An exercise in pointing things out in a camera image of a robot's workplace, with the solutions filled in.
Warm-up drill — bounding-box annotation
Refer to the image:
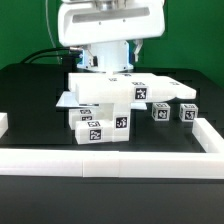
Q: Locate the white sheet with markers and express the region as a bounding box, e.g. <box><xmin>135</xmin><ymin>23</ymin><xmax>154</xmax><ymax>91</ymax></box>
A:
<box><xmin>56</xmin><ymin>91</ymin><xmax>147</xmax><ymax>110</ymax></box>

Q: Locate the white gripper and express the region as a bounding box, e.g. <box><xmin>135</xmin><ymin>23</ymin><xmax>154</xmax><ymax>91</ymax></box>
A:
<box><xmin>58</xmin><ymin>0</ymin><xmax>165</xmax><ymax>67</ymax></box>

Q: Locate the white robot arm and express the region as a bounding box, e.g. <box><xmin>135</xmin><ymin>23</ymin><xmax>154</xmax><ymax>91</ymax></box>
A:
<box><xmin>58</xmin><ymin>0</ymin><xmax>165</xmax><ymax>72</ymax></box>

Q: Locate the black cable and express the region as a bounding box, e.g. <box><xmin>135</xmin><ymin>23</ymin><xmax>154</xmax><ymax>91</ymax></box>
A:
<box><xmin>19</xmin><ymin>45</ymin><xmax>84</xmax><ymax>64</ymax></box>

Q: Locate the thin grey cable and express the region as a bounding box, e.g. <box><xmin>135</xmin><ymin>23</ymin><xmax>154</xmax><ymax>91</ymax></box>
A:
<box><xmin>45</xmin><ymin>0</ymin><xmax>63</xmax><ymax>65</ymax></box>

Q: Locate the white chair back frame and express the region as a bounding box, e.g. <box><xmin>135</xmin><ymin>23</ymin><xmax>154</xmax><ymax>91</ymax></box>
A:
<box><xmin>68</xmin><ymin>73</ymin><xmax>196</xmax><ymax>104</ymax></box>

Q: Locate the white block left edge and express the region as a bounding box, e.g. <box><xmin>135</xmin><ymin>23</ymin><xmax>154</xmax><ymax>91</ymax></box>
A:
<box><xmin>0</xmin><ymin>113</ymin><xmax>8</xmax><ymax>135</ymax></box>

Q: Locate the white U-shaped obstacle fence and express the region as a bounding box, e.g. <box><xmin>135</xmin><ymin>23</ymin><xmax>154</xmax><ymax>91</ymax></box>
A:
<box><xmin>0</xmin><ymin>118</ymin><xmax>224</xmax><ymax>179</ymax></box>

